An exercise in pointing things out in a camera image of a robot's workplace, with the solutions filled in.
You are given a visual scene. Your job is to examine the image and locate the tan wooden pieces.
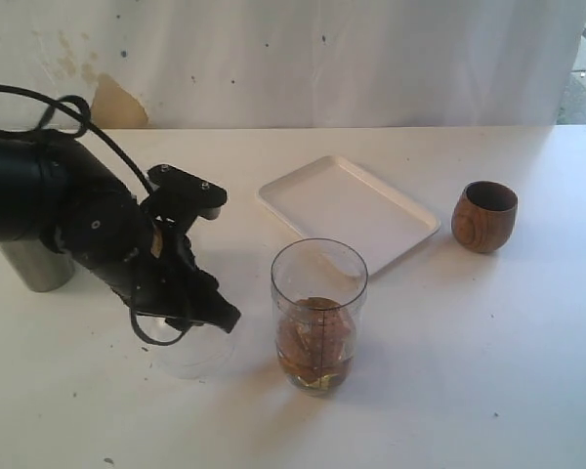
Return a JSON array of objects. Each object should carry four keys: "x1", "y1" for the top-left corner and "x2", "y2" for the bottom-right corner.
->
[{"x1": 275, "y1": 297, "x2": 357, "y2": 394}]

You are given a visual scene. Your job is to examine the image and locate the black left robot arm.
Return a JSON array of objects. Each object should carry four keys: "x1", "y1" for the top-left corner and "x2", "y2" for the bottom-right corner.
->
[{"x1": 0, "y1": 130, "x2": 241, "y2": 337}]

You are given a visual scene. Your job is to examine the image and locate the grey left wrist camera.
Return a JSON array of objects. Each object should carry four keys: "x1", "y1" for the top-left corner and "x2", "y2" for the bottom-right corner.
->
[{"x1": 141, "y1": 164, "x2": 228, "y2": 234}]

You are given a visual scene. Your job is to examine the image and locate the clear dome shaker lid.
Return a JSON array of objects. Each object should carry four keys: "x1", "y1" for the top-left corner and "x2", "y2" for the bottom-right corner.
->
[{"x1": 149, "y1": 324, "x2": 238, "y2": 380}]

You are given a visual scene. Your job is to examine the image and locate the white rectangular tray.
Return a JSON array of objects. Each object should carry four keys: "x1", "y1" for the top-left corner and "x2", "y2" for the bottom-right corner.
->
[{"x1": 257, "y1": 155, "x2": 440, "y2": 277}]

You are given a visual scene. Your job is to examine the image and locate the clear plastic shaker body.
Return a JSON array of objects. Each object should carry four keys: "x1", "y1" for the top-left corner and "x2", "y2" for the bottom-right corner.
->
[{"x1": 271, "y1": 238, "x2": 368, "y2": 395}]

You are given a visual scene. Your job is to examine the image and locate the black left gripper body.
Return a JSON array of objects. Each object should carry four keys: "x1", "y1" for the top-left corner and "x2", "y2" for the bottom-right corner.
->
[{"x1": 41, "y1": 188, "x2": 201, "y2": 326}]

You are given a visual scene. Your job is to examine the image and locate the stainless steel cup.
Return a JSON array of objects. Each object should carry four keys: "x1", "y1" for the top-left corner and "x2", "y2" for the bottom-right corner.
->
[{"x1": 0, "y1": 240, "x2": 75, "y2": 293}]

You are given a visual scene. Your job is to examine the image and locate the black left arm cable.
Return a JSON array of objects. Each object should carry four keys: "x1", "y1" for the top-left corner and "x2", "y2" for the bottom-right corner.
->
[{"x1": 0, "y1": 83, "x2": 155, "y2": 196}]

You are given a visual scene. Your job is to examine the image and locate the brown wooden cup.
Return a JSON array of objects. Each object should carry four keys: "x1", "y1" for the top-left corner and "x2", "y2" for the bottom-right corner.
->
[{"x1": 451, "y1": 181, "x2": 519, "y2": 254}]

